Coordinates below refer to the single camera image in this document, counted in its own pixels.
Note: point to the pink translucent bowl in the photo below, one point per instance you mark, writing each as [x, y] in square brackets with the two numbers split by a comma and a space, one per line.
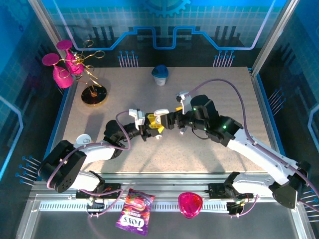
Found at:
[190, 205]

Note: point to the pale earbud charging case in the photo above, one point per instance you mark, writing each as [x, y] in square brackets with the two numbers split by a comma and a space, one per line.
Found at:
[160, 112]

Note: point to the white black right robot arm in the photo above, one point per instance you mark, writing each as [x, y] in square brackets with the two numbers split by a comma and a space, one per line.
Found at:
[261, 154]

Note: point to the aluminium frame post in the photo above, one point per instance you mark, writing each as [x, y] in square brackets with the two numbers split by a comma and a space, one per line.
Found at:
[46, 22]
[280, 25]

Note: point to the purple candy bag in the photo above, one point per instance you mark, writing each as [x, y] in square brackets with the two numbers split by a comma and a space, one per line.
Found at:
[134, 211]

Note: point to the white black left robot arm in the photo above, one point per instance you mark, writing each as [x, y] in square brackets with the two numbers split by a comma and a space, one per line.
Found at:
[97, 152]

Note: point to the white-topped tin can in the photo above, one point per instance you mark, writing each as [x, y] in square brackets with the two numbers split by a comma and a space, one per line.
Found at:
[82, 139]

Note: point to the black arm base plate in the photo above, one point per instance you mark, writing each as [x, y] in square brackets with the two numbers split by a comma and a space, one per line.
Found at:
[215, 190]
[112, 188]

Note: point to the aluminium side rail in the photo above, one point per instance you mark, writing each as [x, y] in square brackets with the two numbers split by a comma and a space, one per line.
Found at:
[63, 124]
[266, 112]

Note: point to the white cup with blue lid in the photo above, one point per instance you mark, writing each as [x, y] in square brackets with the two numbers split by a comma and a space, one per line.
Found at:
[160, 72]

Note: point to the pink wine glass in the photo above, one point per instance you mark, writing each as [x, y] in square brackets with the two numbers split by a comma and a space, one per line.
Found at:
[64, 44]
[62, 79]

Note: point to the black electronics box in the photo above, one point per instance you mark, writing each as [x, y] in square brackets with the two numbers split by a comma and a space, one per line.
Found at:
[97, 205]
[234, 208]

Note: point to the aluminium frame beam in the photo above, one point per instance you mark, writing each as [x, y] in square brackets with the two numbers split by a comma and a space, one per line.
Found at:
[162, 181]

